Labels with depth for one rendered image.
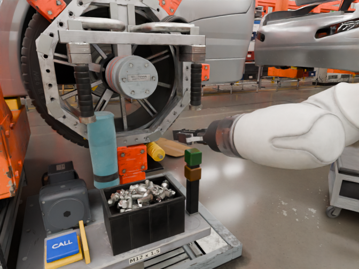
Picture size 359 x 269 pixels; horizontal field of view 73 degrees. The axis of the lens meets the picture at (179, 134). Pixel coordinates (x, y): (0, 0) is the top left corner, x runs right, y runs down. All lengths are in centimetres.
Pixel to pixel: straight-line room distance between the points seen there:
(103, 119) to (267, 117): 53
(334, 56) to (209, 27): 188
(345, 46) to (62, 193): 289
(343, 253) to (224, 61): 122
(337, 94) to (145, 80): 52
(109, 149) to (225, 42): 108
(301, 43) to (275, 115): 289
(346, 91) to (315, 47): 269
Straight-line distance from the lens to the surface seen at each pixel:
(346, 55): 316
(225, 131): 47
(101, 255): 69
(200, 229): 74
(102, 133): 80
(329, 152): 39
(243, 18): 173
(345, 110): 49
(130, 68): 77
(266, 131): 40
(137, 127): 106
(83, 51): 67
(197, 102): 79
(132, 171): 101
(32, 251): 129
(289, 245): 146
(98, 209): 126
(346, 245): 159
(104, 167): 84
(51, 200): 108
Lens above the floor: 92
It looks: 18 degrees down
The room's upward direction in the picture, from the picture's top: straight up
